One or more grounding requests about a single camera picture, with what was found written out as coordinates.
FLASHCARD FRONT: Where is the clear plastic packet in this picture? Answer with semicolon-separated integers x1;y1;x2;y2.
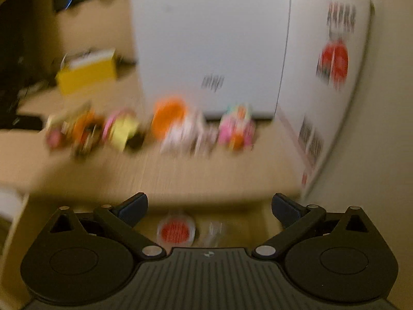
198;221;225;248

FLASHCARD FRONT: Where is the gold pink cupcake toy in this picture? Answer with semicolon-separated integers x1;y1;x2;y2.
102;108;146;152

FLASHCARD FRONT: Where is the orange round toy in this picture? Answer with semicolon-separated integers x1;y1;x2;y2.
150;97;188;140

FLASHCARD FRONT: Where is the black monitor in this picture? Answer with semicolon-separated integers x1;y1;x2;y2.
1;0;44;131

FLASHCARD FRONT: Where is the wooden desk drawer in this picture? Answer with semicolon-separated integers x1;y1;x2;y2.
134;199;283;251

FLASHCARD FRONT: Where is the pink green squishy toy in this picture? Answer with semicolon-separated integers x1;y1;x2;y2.
218;104;256;150

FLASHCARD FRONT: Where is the white cardboard box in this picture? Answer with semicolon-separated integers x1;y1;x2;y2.
131;0;372;194

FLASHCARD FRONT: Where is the yellow cardboard box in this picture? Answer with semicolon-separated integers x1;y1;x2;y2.
56;48;118;96

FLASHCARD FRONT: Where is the white lace cloth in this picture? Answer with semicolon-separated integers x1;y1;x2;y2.
160;110;218;155

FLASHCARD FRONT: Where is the red round lid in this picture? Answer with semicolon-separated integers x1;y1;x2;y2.
157;215;196;248

